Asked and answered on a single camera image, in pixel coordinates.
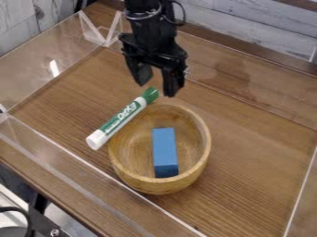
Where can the blue rectangular block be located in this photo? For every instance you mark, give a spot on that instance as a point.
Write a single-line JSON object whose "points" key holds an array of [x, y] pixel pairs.
{"points": [[164, 152]]}

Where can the brown wooden bowl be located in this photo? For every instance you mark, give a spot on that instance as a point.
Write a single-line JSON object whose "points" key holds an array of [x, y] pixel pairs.
{"points": [[129, 148]]}

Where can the green Expo marker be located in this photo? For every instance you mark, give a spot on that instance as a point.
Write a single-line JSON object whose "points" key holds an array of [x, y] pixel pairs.
{"points": [[105, 131]]}

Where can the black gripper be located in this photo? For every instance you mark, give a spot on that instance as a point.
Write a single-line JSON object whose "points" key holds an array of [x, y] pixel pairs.
{"points": [[150, 47]]}

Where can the black metal stand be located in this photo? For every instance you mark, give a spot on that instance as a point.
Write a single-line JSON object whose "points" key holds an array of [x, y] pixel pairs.
{"points": [[51, 221]]}

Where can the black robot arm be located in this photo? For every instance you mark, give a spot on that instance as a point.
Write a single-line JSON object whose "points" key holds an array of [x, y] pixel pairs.
{"points": [[155, 7]]}

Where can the clear acrylic corner bracket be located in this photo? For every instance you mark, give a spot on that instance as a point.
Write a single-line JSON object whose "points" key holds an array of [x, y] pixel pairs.
{"points": [[99, 34]]}

